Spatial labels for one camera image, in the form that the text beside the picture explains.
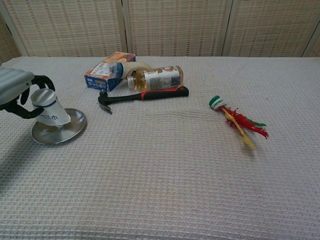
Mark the blue and orange carton box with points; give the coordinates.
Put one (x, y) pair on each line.
(100, 80)

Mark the beige bottle clear cap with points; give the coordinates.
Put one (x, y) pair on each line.
(132, 67)

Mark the grey waffle weave tablecloth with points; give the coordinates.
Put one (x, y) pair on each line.
(160, 175)

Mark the clear bottle amber drink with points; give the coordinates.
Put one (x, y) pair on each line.
(160, 78)

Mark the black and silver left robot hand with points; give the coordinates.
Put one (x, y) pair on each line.
(11, 85)

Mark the black hammer red grip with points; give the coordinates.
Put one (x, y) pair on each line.
(155, 94)

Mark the round metal plate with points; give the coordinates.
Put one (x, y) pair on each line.
(72, 128)

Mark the woven beige folding screen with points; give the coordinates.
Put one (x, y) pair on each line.
(175, 25)

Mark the white paper cup blue print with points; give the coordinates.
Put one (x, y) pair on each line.
(47, 105)

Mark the red green yellow feather shuttlecock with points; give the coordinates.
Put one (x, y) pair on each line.
(240, 121)

